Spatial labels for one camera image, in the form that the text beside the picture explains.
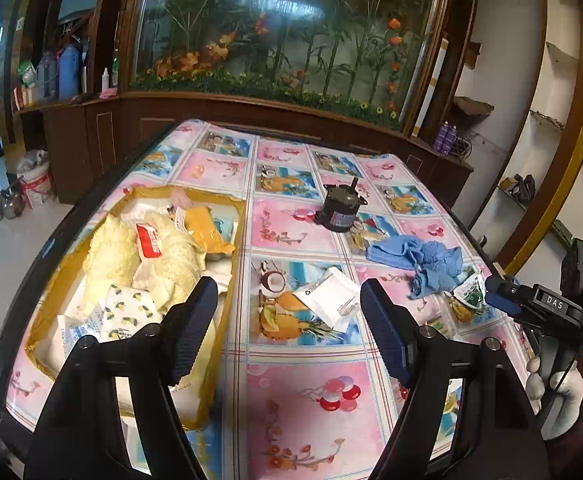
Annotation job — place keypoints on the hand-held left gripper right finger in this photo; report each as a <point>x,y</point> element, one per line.
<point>384,330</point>

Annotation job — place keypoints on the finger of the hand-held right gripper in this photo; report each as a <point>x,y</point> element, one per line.
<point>500,301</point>

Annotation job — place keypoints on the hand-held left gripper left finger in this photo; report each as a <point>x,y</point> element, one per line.
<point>196,330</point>

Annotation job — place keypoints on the green white sachet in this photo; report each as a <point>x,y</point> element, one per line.
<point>471,292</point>

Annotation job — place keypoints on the lemon print tissue pack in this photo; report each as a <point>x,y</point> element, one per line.
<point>126,310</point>

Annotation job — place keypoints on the blue terry towel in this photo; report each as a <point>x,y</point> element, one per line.
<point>406,252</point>

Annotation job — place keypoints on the yellow plastic packet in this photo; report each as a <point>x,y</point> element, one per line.
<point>209,230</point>

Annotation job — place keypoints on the blue print tissue pack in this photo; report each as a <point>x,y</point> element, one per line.
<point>78,332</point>

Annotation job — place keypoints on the yellow cardboard box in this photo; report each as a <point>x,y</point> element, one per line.
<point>53,300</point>

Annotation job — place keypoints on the person's right hand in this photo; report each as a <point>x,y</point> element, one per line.
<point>566,400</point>

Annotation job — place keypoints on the clear pack of coloured cloths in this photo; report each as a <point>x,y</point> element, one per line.
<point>441,327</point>

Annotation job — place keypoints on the white packet with black text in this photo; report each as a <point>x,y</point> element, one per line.
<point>329,297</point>

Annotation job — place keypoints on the white packet with red label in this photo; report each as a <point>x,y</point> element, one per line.
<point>149,242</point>

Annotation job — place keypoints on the printed pink tablecloth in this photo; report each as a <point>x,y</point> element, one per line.
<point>291,400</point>

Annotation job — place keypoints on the black electric motor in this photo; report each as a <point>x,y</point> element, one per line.
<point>339,212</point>

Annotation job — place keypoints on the purple spray can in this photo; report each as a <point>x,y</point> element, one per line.
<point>440,139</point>
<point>451,141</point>

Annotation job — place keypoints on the white plastic bucket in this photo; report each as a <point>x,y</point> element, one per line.
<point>36,182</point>

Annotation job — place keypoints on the dark wooden cabinet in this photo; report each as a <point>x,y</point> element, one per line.
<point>121,125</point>

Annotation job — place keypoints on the clear glass jar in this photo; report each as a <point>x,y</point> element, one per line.
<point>11,205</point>

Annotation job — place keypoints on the white yellow rolled poster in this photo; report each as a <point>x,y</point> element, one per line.
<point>434,85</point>

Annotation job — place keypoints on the pink cloth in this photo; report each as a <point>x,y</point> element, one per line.
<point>108,94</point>

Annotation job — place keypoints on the small white bottle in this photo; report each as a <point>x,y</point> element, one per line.
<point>105,81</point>

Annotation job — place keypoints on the blue thermos flask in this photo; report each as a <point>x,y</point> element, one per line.
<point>68,75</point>

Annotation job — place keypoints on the clear plastic bottle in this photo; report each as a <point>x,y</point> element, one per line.
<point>47,77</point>

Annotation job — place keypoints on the glass display with artificial flowers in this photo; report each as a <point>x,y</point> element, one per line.
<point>281,35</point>

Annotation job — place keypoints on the green white bag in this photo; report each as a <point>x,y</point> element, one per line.
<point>27,72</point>

